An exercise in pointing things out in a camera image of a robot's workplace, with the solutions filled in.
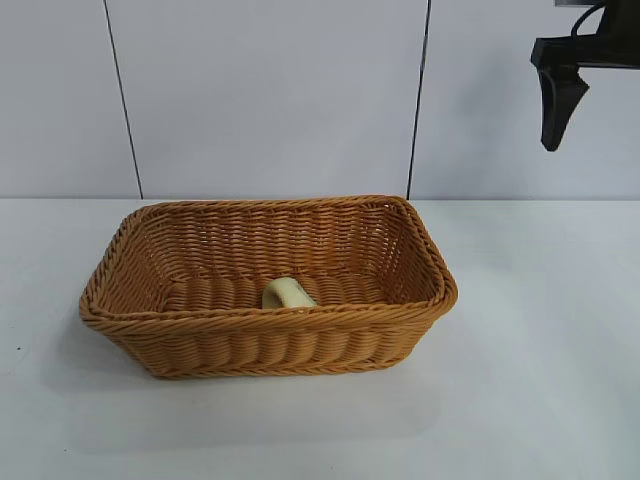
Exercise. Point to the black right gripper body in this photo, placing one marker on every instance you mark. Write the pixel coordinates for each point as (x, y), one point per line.
(615, 50)

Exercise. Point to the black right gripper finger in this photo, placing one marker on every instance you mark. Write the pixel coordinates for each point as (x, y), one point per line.
(557, 110)

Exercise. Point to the pale yellow egg yolk pastry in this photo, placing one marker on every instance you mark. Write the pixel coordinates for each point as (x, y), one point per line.
(285, 295)

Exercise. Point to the woven orange wicker basket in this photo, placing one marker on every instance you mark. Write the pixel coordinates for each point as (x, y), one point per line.
(280, 345)

